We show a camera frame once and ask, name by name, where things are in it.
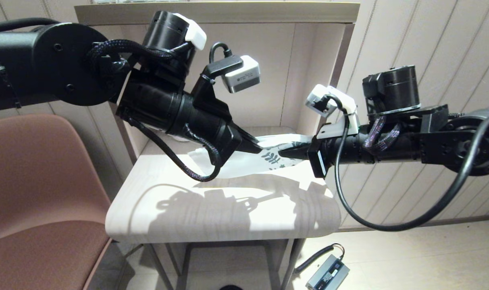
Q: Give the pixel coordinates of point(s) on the brown pink chair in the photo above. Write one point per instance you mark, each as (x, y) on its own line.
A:
(38, 241)

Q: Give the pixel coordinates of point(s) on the black round robot part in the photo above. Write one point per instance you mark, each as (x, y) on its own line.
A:
(230, 288)

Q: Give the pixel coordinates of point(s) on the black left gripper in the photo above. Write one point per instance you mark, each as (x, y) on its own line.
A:
(208, 121)

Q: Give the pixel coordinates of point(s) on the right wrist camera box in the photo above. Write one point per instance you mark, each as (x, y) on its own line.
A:
(319, 100)

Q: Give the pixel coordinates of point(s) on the beige wooden desk with hutch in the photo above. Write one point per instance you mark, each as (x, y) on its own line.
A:
(244, 12)

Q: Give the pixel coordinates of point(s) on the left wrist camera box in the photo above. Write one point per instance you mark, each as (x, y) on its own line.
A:
(242, 74)

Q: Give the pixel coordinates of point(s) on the white floral zip pouch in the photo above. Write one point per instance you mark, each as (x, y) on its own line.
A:
(244, 167)

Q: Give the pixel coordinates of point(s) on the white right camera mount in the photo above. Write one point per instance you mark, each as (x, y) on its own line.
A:
(349, 114)

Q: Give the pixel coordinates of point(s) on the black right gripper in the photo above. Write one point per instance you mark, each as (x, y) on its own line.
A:
(349, 150)

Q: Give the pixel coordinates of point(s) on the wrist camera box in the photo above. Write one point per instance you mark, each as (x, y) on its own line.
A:
(319, 100)
(242, 74)

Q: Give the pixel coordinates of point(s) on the grey power adapter box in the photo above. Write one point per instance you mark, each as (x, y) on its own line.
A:
(329, 276)

